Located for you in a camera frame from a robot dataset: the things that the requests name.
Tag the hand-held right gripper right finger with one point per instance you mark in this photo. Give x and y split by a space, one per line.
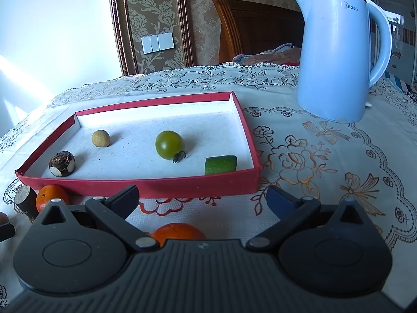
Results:
278 199

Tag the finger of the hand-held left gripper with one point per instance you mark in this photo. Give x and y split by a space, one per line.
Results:
6 232

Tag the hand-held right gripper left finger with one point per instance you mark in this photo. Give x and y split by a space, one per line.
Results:
127 199

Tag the tan longan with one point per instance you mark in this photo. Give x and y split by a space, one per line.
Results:
2 218
100 138

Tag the dark sugarcane piece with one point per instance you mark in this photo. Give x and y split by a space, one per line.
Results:
27 205

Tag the red cardboard box tray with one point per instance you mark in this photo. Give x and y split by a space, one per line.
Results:
163 186

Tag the orange mandarin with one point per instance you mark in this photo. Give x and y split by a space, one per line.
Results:
177 231
49 195

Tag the green cucumber piece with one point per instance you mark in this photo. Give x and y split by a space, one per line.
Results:
221 164

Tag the green tomato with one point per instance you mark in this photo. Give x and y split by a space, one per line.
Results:
168 145

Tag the dark water chestnut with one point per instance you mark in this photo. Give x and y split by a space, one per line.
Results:
62 164

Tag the crumpled blanket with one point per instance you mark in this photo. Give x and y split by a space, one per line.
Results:
270 55

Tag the light blue electric kettle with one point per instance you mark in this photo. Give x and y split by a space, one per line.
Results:
332 55

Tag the red white blue striped cloth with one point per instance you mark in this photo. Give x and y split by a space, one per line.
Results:
405 86

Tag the brown wooden bed headboard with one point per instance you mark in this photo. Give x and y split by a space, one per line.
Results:
260 29

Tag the white wall light switch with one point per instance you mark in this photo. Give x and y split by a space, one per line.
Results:
157 43

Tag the wooden wall moulding frame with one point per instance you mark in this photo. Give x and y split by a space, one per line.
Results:
118 29

